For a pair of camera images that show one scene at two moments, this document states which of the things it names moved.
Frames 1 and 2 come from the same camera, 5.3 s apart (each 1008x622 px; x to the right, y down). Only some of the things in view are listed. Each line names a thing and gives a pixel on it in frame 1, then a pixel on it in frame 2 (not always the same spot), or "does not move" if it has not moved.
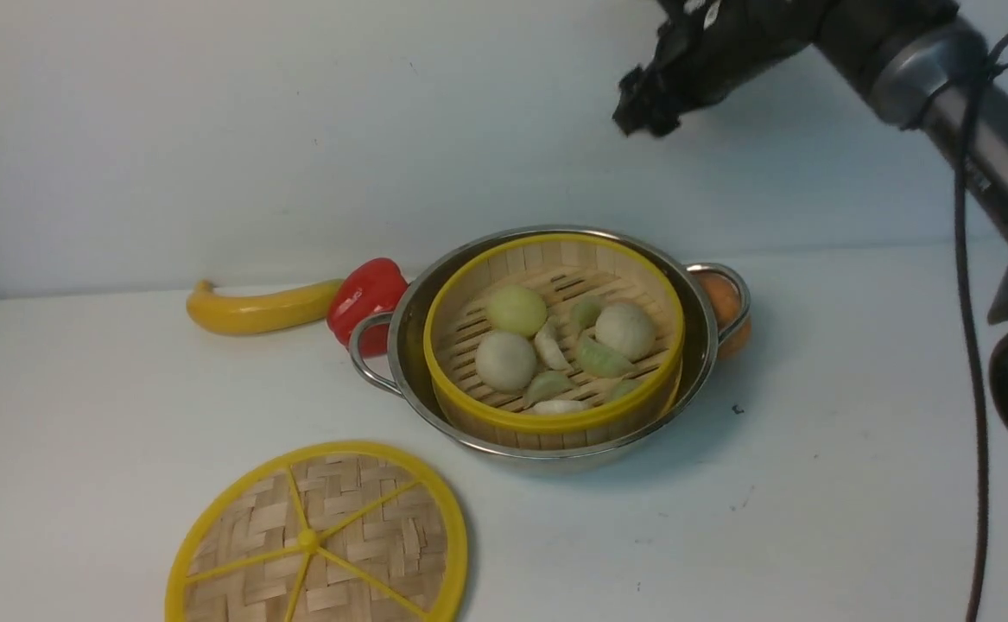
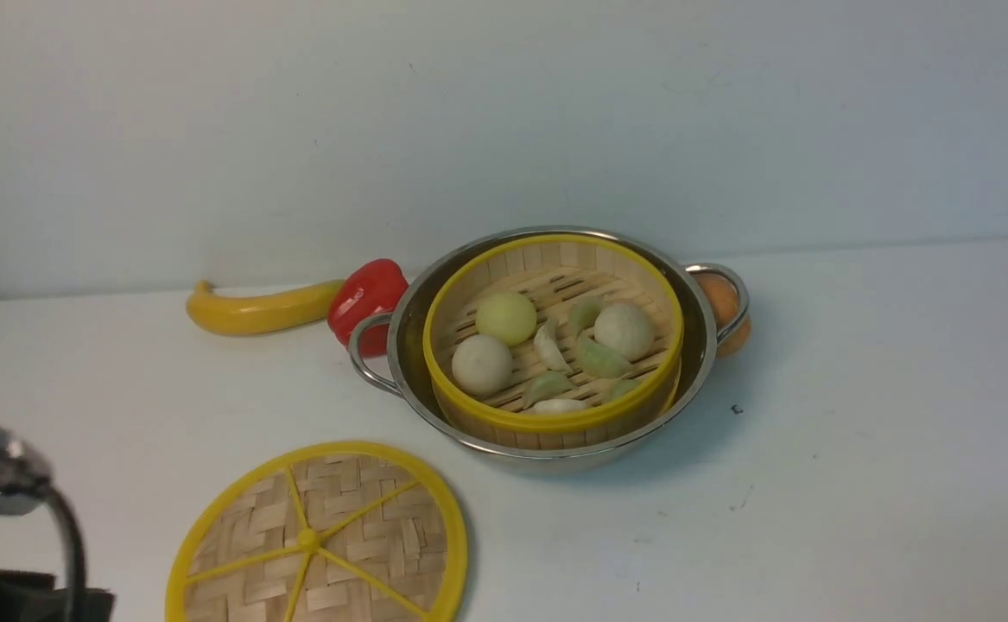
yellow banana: [261, 311] does not move
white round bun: [505, 362] → [481, 364]
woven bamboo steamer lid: [338, 531] does not move
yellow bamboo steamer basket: [554, 341] does not move
